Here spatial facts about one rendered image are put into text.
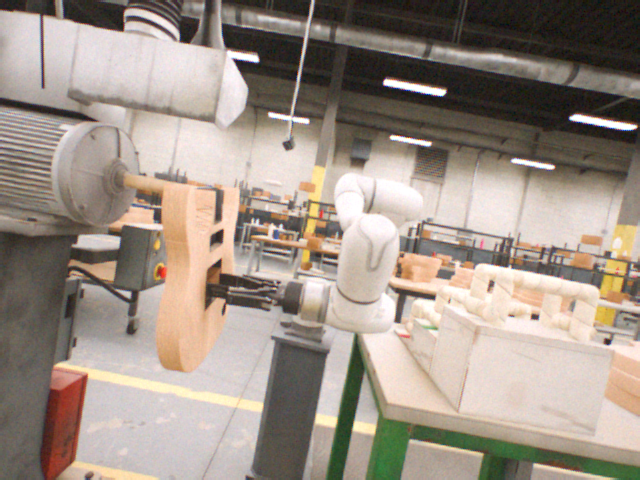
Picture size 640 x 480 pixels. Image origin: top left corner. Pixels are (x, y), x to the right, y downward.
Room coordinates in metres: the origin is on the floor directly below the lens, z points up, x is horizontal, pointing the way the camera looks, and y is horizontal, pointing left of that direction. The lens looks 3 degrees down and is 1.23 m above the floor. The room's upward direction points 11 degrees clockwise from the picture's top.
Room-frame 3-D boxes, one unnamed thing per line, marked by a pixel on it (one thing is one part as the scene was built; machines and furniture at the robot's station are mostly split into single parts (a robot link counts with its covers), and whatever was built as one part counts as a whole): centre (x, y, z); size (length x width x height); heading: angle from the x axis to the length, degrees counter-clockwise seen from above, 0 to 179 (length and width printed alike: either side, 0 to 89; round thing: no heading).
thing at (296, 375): (1.53, -0.03, 0.35); 0.28 x 0.28 x 0.70; 82
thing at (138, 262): (1.03, 0.62, 0.99); 0.24 x 0.21 x 0.26; 89
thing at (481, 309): (0.65, -0.36, 1.12); 0.11 x 0.03 x 0.03; 3
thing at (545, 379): (0.66, -0.45, 1.02); 0.27 x 0.15 x 0.17; 93
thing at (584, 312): (0.61, -0.54, 1.15); 0.03 x 0.03 x 0.09
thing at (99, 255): (0.97, 0.62, 1.02); 0.19 x 0.04 x 0.04; 179
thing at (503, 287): (0.61, -0.37, 1.15); 0.03 x 0.03 x 0.09
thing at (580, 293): (0.61, -0.45, 1.20); 0.20 x 0.03 x 0.03; 92
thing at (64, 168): (0.80, 0.71, 1.25); 0.41 x 0.27 x 0.26; 89
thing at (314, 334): (1.53, -0.01, 0.73); 0.22 x 0.18 x 0.06; 82
